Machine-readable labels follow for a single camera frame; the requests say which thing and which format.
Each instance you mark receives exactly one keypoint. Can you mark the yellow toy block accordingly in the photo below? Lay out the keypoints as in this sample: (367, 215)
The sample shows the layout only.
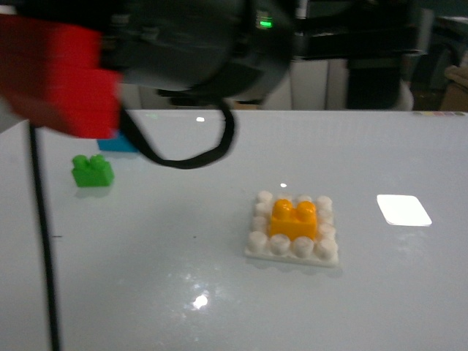
(294, 221)

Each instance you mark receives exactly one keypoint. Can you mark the white studded base plate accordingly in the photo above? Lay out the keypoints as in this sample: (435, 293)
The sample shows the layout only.
(323, 251)

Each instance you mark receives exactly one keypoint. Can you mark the blue toy block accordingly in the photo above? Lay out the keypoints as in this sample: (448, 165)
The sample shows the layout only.
(117, 144)

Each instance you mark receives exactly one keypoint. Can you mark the green toy block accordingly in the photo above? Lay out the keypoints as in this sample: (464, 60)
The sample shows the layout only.
(95, 171)

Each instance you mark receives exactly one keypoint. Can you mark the coloured dot sticker strip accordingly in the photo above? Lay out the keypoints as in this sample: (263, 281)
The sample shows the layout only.
(440, 113)

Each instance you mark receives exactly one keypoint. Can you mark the red gripper-mounted part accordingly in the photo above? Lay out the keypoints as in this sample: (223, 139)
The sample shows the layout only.
(51, 76)

